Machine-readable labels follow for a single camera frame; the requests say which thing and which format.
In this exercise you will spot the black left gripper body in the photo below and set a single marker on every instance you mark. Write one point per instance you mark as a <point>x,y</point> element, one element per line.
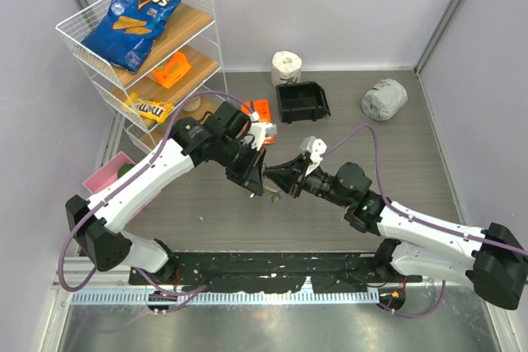
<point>242,169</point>

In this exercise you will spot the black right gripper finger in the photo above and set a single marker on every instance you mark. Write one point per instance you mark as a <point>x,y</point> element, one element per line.
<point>284,183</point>
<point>288,170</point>

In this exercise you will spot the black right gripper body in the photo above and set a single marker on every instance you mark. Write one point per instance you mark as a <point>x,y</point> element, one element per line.
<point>304,171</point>

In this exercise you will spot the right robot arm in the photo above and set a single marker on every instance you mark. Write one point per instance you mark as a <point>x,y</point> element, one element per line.
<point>488,260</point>

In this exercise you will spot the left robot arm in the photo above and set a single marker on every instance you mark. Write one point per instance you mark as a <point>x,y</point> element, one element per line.
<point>228,137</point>

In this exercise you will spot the black plastic bin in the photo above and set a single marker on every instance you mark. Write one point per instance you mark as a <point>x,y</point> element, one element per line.
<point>302,101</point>

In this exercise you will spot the orange Gillette razor box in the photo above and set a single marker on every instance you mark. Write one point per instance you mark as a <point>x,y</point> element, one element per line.
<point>261,106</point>

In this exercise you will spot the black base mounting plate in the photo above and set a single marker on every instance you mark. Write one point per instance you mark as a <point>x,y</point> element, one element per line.
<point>281,272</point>

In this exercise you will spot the grey wrapped bundle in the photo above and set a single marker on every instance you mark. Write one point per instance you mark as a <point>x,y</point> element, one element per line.
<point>384,99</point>

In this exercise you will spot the white toilet paper roll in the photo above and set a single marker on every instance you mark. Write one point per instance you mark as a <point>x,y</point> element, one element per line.
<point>286,68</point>

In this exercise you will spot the yellow M&M candy bag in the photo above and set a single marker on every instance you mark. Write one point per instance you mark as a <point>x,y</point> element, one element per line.
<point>157,111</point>

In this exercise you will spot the green lime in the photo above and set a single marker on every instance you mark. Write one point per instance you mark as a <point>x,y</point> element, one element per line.
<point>124,169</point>

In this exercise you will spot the orange snack pouch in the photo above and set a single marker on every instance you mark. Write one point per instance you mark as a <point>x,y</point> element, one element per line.
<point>170,71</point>

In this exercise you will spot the pink box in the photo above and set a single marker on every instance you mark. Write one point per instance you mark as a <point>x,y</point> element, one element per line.
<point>102,180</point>

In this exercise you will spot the blue Doritos chip bag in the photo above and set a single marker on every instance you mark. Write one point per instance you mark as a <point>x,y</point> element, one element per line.
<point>126,34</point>

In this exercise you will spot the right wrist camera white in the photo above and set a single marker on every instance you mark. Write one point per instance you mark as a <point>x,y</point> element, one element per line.
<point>315,148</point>

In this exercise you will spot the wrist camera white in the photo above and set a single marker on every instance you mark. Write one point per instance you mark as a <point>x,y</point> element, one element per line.
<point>260,132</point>
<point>315,148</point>

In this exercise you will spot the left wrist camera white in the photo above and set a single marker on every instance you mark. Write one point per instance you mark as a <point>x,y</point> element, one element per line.
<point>260,132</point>

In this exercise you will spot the white wire shelf rack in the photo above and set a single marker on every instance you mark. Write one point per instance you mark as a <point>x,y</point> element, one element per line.
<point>191,29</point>

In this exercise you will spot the white slotted cable duct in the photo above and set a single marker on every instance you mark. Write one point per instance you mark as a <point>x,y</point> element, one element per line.
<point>152,297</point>

